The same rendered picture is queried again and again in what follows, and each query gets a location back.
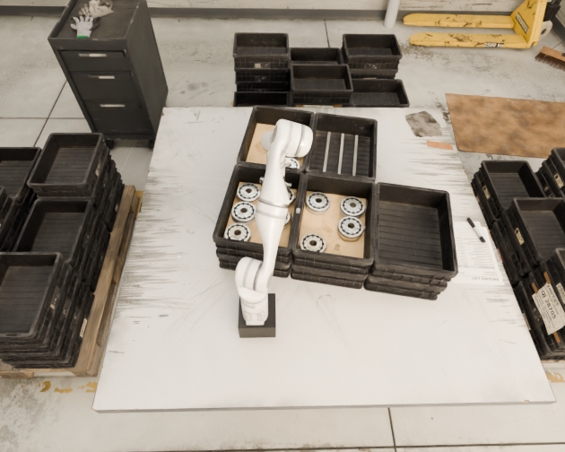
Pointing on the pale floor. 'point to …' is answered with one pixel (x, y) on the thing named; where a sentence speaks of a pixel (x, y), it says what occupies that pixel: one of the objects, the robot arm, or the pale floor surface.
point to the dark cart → (114, 70)
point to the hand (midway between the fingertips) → (275, 195)
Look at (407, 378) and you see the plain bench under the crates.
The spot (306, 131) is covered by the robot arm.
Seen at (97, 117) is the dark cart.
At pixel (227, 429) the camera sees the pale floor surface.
